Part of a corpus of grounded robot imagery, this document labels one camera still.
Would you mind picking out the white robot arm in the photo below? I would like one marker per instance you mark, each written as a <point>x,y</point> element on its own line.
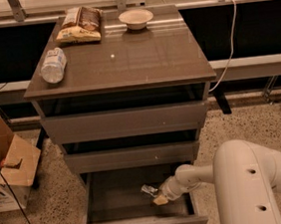
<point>245,176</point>

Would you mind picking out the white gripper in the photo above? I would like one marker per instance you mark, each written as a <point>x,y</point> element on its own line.
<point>169,189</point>

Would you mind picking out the bottom grey drawer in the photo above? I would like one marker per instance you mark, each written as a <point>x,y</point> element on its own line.
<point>115,197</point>

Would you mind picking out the brown chip bag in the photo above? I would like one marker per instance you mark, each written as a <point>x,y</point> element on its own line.
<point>81,24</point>

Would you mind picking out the middle grey drawer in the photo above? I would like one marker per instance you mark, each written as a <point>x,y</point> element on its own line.
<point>132,157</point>

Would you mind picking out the top grey drawer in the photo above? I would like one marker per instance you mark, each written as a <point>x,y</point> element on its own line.
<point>124,123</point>

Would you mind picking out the grey drawer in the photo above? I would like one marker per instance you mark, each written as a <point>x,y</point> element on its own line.
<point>132,157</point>
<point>124,123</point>
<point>115,197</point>

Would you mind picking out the open cardboard box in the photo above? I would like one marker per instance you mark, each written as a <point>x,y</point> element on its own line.
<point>18,166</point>

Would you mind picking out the clear plastic water bottle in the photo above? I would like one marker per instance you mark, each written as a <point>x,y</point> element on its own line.
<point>54,66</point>

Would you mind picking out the white ceramic bowl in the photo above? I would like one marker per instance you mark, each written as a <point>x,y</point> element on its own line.
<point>136,19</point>

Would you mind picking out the silver redbull can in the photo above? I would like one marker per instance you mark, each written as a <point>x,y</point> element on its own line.
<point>152,191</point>

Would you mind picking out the grey drawer cabinet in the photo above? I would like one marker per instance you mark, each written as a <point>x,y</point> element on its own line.
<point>159,65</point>

